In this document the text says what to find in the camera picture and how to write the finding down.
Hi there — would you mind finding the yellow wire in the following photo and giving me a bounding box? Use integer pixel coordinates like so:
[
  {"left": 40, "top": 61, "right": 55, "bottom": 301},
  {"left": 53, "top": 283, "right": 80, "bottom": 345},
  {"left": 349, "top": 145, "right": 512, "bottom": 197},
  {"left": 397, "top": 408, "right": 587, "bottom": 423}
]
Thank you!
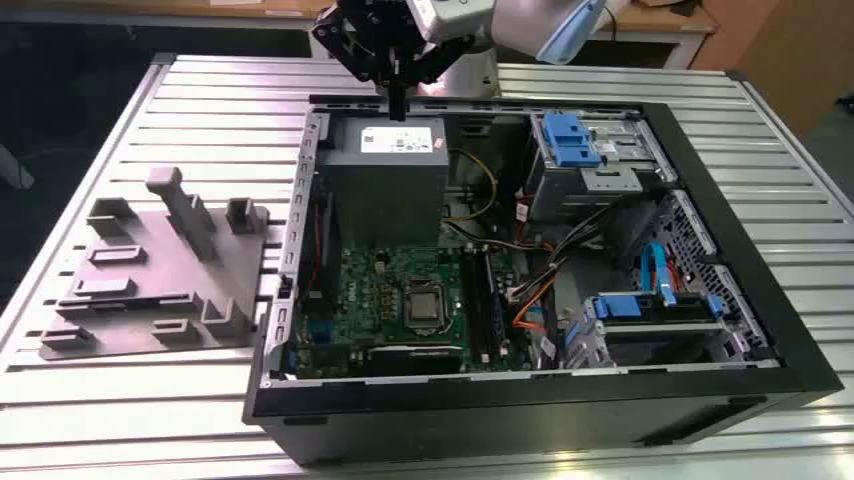
[{"left": 447, "top": 149, "right": 499, "bottom": 222}]

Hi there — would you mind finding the black graphics card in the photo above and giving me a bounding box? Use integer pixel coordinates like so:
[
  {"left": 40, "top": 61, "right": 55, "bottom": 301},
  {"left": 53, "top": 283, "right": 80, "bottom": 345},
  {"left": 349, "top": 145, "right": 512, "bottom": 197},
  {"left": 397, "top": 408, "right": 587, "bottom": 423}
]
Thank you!
[{"left": 365, "top": 343, "right": 463, "bottom": 376}]

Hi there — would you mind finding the blue plastic drive bracket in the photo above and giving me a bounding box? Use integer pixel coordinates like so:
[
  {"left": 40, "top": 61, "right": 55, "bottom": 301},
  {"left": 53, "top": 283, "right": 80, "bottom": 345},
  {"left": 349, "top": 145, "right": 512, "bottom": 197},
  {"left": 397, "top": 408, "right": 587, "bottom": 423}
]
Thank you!
[{"left": 543, "top": 113, "right": 603, "bottom": 169}]

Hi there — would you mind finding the silver CPU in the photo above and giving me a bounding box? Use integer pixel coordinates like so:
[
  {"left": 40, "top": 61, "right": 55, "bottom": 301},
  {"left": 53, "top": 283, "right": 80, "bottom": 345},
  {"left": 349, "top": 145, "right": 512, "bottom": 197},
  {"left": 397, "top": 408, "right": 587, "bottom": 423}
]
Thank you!
[{"left": 405, "top": 291, "right": 441, "bottom": 321}]

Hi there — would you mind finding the black flat data cable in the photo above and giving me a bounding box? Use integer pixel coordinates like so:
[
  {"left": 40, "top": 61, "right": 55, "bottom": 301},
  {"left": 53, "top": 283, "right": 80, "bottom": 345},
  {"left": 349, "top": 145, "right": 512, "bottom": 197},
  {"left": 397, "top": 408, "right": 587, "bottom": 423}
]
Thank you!
[
  {"left": 546, "top": 212, "right": 616, "bottom": 269},
  {"left": 552, "top": 202, "right": 623, "bottom": 254}
]

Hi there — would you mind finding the blue data wire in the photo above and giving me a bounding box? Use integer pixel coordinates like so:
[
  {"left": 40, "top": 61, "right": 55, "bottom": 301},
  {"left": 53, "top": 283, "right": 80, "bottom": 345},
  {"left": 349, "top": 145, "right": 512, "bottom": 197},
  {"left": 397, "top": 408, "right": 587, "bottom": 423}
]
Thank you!
[{"left": 639, "top": 241, "right": 679, "bottom": 307}]

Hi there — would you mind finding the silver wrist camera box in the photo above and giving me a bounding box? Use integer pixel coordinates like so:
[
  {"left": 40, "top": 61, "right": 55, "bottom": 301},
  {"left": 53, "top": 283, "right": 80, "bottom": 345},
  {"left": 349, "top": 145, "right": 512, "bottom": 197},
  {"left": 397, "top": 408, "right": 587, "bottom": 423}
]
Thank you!
[{"left": 407, "top": 0, "right": 465, "bottom": 44}]

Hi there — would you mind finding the grey power supply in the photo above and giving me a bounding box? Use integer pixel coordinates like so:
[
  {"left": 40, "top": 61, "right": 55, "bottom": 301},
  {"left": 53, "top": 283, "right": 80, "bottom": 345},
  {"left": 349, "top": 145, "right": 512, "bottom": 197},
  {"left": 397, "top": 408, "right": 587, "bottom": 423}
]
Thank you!
[{"left": 317, "top": 115, "right": 449, "bottom": 249}]

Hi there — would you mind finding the black PC case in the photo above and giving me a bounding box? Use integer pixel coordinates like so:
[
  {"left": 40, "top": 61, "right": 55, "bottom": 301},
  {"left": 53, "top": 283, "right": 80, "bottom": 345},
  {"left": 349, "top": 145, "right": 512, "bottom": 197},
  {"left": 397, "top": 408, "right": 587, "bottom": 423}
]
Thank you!
[{"left": 240, "top": 93, "right": 846, "bottom": 469}]

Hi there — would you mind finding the grey parts rack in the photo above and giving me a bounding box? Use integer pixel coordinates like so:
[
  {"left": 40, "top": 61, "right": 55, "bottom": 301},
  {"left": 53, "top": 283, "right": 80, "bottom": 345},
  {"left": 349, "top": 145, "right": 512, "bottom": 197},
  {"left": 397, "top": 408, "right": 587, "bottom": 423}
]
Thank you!
[{"left": 37, "top": 167, "right": 273, "bottom": 362}]

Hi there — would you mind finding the green motherboard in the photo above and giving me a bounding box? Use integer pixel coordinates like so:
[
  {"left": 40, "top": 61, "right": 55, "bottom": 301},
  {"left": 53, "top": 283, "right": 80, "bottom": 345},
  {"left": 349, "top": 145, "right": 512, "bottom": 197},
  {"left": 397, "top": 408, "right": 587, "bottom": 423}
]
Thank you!
[{"left": 283, "top": 243, "right": 535, "bottom": 376}]

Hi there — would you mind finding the black RAM slot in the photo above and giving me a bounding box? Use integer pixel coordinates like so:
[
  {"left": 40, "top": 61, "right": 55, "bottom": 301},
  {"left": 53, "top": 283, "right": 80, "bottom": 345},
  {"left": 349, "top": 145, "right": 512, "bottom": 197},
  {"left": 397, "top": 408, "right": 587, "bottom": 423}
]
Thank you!
[
  {"left": 464, "top": 243, "right": 479, "bottom": 364},
  {"left": 474, "top": 243, "right": 490, "bottom": 364}
]

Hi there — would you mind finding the orange wire bundle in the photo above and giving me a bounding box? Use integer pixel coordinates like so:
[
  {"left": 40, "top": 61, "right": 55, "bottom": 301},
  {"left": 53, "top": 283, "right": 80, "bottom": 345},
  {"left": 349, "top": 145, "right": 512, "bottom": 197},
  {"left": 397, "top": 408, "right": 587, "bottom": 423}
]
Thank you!
[{"left": 511, "top": 295, "right": 556, "bottom": 331}]

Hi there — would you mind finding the brown wooden cabinet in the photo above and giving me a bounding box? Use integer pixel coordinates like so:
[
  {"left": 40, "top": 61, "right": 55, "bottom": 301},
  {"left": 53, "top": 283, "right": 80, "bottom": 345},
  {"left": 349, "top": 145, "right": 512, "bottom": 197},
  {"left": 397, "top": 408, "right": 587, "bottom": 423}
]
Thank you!
[{"left": 692, "top": 0, "right": 854, "bottom": 136}]

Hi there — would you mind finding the silver disk bay cage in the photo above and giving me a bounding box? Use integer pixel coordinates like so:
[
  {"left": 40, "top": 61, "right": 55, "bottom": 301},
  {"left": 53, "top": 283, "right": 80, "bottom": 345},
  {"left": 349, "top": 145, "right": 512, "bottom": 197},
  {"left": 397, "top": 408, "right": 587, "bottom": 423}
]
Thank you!
[{"left": 564, "top": 292, "right": 780, "bottom": 371}]

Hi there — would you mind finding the black white wire bundle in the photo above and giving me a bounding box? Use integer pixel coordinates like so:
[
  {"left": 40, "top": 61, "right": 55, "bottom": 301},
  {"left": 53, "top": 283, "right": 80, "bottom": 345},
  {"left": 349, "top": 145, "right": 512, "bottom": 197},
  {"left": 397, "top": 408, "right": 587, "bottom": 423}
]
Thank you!
[{"left": 504, "top": 264, "right": 560, "bottom": 302}]

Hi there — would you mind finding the silver drive cage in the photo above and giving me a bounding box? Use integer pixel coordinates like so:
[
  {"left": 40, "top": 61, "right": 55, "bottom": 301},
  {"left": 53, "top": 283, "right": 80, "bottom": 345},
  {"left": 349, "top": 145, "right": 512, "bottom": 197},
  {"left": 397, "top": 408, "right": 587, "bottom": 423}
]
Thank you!
[{"left": 523, "top": 112, "right": 676, "bottom": 226}]

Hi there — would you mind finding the metal socket cover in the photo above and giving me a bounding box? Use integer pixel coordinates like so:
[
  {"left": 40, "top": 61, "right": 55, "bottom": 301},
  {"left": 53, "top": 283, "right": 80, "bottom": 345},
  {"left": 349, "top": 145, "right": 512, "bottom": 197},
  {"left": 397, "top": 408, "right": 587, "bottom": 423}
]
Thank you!
[{"left": 397, "top": 276, "right": 449, "bottom": 337}]

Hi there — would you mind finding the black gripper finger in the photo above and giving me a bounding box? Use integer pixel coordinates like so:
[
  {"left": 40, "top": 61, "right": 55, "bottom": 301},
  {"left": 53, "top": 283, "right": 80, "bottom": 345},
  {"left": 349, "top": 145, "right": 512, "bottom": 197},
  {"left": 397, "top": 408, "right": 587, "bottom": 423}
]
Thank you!
[
  {"left": 397, "top": 37, "right": 465, "bottom": 123},
  {"left": 311, "top": 9, "right": 400, "bottom": 123}
]

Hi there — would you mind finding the hard disk in blue carrier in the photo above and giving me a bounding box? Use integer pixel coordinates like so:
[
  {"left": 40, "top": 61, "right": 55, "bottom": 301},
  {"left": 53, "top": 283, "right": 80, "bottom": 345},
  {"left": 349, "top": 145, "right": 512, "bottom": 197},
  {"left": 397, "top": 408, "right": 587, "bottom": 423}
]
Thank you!
[{"left": 586, "top": 292, "right": 727, "bottom": 326}]

